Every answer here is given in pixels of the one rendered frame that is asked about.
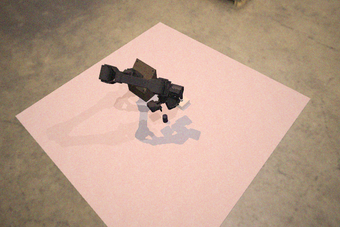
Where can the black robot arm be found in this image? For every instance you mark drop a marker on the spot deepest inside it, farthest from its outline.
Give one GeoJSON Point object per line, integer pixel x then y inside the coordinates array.
{"type": "Point", "coordinates": [160, 86]}

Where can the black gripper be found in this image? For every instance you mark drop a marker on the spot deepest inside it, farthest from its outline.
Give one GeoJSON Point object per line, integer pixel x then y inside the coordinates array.
{"type": "Point", "coordinates": [155, 105]}

